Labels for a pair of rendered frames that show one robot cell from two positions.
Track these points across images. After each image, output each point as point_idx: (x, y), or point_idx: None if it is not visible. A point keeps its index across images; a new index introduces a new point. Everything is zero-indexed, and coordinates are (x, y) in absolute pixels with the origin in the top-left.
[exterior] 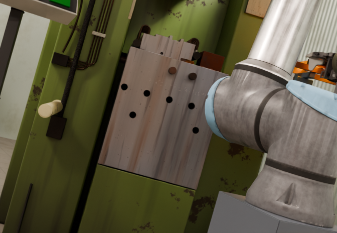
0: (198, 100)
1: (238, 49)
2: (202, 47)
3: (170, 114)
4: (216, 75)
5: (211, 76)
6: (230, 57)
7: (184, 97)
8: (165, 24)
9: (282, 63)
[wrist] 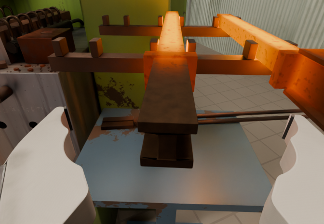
0: (37, 116)
1: (93, 6)
2: None
3: (16, 139)
4: (40, 79)
5: (33, 82)
6: (87, 20)
7: (18, 118)
8: None
9: None
